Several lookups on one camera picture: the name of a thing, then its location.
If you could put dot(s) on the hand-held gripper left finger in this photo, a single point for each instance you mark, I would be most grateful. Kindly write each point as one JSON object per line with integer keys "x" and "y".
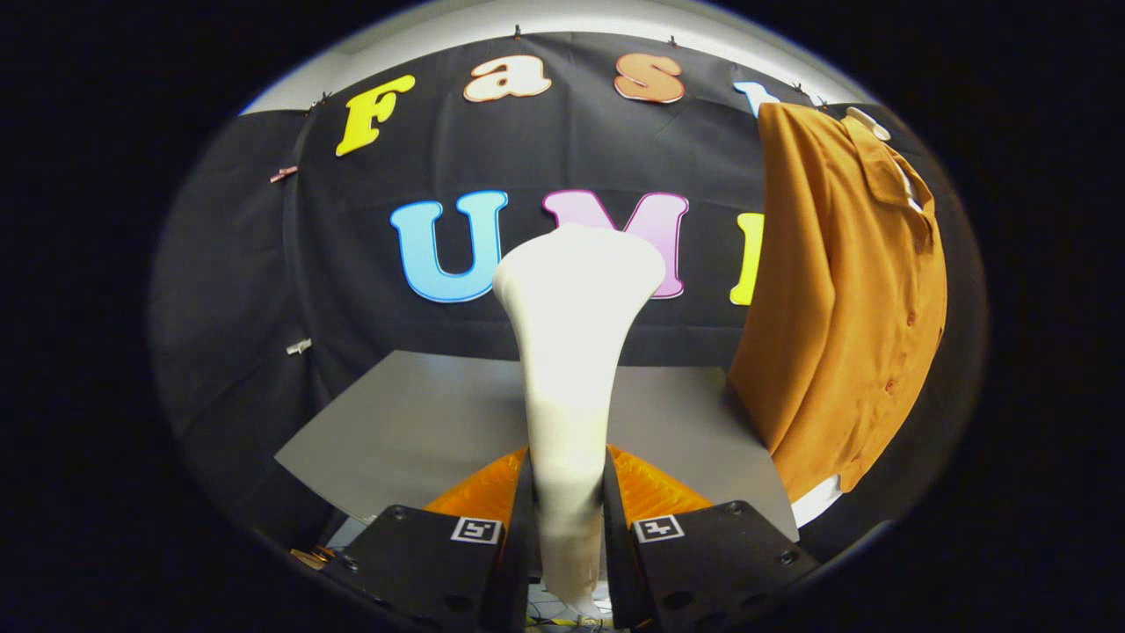
{"x": 520, "y": 545}

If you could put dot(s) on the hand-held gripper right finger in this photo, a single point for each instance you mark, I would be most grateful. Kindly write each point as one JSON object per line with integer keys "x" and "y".
{"x": 615, "y": 545}

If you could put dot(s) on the white garment steamer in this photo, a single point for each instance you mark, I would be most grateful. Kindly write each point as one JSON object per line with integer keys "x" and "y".
{"x": 571, "y": 352}

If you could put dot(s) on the orange button shirt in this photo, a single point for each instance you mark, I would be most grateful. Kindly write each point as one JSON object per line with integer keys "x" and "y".
{"x": 844, "y": 308}

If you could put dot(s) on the white clip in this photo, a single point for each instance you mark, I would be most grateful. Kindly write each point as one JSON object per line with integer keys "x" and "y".
{"x": 299, "y": 346}

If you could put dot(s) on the black backdrop cloth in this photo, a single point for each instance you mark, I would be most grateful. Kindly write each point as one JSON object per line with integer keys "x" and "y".
{"x": 571, "y": 141}

